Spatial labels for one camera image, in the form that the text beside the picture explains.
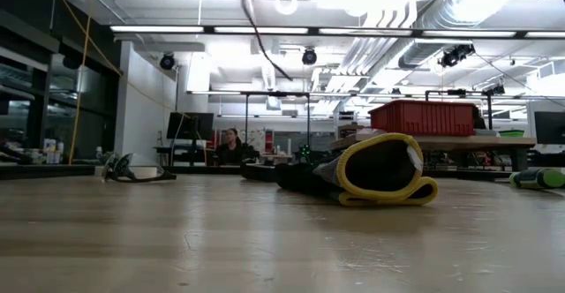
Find person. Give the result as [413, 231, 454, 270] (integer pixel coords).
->
[215, 127, 245, 167]

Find black computer monitor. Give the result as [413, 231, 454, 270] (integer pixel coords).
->
[166, 111, 215, 142]
[533, 110, 565, 146]

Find black glove yellow cuff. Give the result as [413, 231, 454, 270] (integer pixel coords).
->
[275, 132, 440, 207]

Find round white ceiling lamp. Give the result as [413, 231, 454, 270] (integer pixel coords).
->
[274, 0, 299, 16]

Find red storage bin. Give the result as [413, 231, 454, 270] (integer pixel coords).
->
[368, 99, 481, 138]

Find clear safety glasses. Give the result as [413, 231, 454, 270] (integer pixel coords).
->
[101, 152, 177, 184]

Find wooden top rolling workbench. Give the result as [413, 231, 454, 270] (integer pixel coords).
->
[330, 133, 538, 172]

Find green black screwdriver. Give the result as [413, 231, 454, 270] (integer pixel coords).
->
[508, 167, 565, 191]

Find black metal gantry frame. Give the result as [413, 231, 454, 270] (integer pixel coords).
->
[240, 90, 313, 153]

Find black hanging cable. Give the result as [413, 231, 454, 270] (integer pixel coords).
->
[239, 0, 294, 82]

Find black ceiling camera cluster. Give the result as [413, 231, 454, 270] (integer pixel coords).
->
[440, 43, 477, 69]

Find yellow cable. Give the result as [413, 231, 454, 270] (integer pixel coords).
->
[48, 0, 124, 166]

